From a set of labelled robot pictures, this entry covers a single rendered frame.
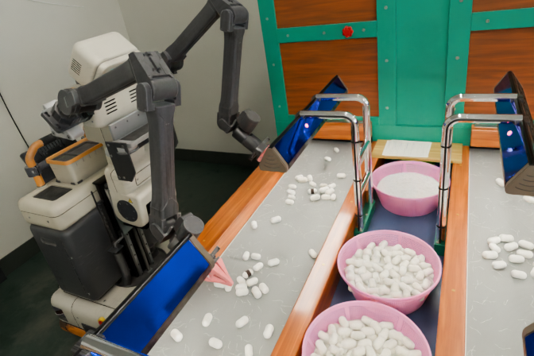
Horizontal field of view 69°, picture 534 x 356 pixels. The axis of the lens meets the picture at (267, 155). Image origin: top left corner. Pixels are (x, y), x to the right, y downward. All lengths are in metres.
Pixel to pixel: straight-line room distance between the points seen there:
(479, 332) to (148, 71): 0.96
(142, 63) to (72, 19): 2.27
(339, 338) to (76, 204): 1.20
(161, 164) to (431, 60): 1.08
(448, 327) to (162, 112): 0.82
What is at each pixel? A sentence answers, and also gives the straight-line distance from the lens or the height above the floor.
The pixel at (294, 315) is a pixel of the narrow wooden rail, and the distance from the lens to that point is 1.01.
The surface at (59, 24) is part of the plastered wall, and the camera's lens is 3.19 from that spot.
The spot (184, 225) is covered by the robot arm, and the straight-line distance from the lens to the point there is 1.04.
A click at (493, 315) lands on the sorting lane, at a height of 0.74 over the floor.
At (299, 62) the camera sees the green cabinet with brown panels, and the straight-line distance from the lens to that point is 1.75.
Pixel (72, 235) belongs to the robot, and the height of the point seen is 0.66.
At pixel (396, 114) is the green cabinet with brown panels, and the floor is 0.89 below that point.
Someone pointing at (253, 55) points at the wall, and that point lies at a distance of 2.92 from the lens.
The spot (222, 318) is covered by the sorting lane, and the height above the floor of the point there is 0.74.
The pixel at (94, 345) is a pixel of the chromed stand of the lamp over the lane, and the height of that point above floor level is 1.12.
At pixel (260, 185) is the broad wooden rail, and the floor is 0.76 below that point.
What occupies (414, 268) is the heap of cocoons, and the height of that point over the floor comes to 0.74.
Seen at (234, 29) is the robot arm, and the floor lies 1.35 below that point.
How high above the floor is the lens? 1.53
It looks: 26 degrees down
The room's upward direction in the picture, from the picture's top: 9 degrees counter-clockwise
